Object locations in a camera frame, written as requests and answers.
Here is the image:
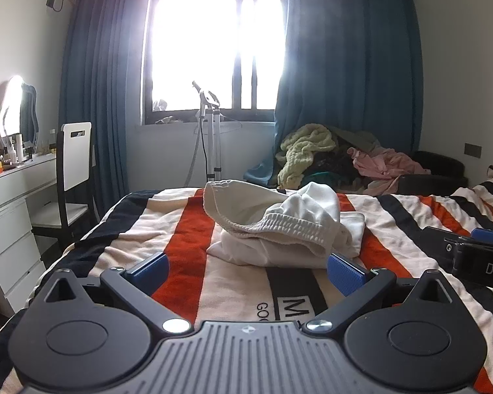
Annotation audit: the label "yellow-green knitted blanket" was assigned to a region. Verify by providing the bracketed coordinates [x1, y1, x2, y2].
[276, 123, 338, 189]

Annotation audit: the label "blue curtain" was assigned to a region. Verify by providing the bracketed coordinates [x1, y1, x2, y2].
[58, 0, 157, 198]
[244, 0, 420, 187]

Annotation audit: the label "wavy lit mirror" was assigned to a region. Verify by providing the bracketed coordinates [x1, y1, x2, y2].
[0, 75, 39, 140]

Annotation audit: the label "garment steamer stand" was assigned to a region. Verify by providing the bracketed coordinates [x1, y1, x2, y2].
[185, 80, 243, 187]

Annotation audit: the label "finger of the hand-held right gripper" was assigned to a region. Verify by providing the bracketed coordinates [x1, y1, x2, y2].
[421, 226, 473, 255]
[470, 228, 493, 249]

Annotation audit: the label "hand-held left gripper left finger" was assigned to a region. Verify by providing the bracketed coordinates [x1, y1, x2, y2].
[41, 251, 194, 334]

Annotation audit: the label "olive garment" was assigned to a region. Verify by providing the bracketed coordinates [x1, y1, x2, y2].
[331, 126, 381, 150]

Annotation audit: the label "pink garment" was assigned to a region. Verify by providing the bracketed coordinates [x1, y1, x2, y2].
[351, 145, 432, 195]

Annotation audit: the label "white pants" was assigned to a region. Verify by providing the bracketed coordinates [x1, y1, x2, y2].
[203, 178, 366, 269]

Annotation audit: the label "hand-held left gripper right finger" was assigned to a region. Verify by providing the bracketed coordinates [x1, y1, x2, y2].
[304, 252, 457, 334]

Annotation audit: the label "window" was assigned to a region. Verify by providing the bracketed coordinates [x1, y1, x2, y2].
[140, 0, 288, 126]

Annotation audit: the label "striped blanket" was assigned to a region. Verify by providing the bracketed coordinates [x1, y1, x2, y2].
[0, 178, 493, 394]

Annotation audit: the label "white vanity desk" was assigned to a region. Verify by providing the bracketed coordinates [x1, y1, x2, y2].
[0, 154, 60, 315]

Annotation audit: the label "row of cosmetic bottles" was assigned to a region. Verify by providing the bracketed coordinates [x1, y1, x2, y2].
[0, 131, 58, 171]

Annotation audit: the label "dark clothes pile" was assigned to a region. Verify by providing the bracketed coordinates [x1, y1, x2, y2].
[308, 143, 387, 193]

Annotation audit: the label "white and black chair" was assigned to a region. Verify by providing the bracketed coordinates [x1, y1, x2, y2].
[31, 122, 97, 251]

